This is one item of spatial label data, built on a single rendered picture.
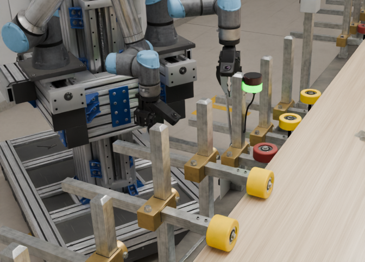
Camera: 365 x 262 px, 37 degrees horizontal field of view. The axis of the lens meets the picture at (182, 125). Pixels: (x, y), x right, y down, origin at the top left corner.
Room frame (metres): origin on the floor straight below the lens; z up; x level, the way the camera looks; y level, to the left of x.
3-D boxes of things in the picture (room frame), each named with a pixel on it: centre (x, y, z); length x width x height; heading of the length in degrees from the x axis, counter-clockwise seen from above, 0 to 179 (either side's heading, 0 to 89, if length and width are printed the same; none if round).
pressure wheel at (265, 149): (1.54, -0.27, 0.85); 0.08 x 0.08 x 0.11
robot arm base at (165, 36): (2.30, 0.08, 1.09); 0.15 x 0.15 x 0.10
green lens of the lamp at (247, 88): (1.60, -0.23, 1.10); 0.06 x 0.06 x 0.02
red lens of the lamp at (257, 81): (1.60, -0.23, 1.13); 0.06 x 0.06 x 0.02
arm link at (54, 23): (2.07, 0.52, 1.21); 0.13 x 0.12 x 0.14; 157
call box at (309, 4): (2.29, -0.57, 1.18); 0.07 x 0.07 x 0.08; 60
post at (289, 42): (2.06, -0.44, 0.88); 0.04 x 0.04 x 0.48; 60
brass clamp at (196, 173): (1.39, -0.05, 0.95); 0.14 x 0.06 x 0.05; 150
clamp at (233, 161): (1.61, -0.18, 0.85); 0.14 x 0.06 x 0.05; 150
